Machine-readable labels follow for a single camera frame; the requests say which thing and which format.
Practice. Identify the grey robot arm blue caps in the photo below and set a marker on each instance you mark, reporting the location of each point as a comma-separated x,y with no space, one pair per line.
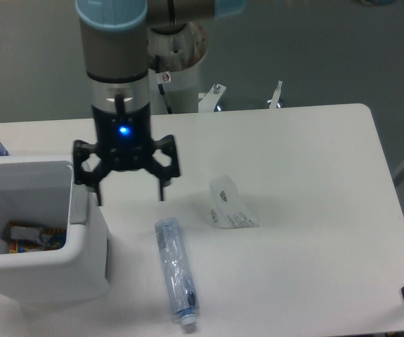
142,58

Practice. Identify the white plastic trash can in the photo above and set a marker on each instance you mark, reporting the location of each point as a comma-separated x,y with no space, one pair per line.
40,190

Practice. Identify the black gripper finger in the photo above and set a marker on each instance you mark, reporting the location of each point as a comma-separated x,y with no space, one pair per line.
166,146
83,173

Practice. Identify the colourful snack wrapper trash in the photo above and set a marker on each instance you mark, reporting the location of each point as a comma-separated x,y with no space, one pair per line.
27,238

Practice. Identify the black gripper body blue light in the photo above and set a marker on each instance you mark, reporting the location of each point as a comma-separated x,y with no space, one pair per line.
124,143

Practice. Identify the clear plastic wrapper bag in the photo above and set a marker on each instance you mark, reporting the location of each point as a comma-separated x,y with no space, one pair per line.
228,211

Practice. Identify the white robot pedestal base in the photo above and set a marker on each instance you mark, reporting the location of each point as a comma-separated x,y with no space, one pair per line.
175,56

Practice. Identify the crushed clear plastic bottle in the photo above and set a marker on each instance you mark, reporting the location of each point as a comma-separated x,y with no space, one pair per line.
177,272

